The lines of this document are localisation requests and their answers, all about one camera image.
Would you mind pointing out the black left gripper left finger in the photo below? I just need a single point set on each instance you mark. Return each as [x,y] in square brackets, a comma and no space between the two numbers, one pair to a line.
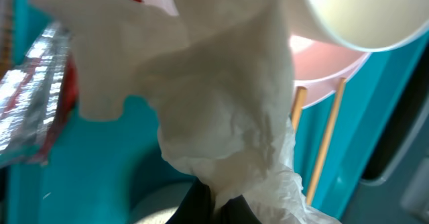
[196,208]

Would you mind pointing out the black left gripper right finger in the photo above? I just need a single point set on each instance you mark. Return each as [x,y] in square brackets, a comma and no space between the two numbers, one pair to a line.
[237,211]

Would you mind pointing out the white napkin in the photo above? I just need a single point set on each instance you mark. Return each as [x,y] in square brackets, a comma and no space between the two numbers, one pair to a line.
[220,77]

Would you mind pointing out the red foil wrapper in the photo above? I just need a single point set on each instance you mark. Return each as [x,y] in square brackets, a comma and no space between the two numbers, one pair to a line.
[85,56]

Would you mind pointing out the grey bowl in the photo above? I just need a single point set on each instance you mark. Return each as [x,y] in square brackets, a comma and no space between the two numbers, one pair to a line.
[160,205]

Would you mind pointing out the left wooden chopstick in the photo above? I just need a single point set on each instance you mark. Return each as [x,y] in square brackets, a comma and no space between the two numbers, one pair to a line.
[299,101]

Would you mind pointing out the wooden chopstick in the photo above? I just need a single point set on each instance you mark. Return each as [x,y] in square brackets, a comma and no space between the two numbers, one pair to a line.
[299,101]
[325,143]

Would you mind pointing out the grey dish rack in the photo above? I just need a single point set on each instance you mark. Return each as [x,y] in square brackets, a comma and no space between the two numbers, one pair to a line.
[394,186]

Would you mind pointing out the right wooden chopstick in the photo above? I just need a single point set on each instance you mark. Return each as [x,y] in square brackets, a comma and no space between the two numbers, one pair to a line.
[325,143]

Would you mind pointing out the large pink plate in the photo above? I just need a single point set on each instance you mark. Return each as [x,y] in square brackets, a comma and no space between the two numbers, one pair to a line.
[315,63]

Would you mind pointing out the cream cup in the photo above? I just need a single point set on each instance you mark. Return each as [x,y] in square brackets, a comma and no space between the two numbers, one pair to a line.
[363,25]

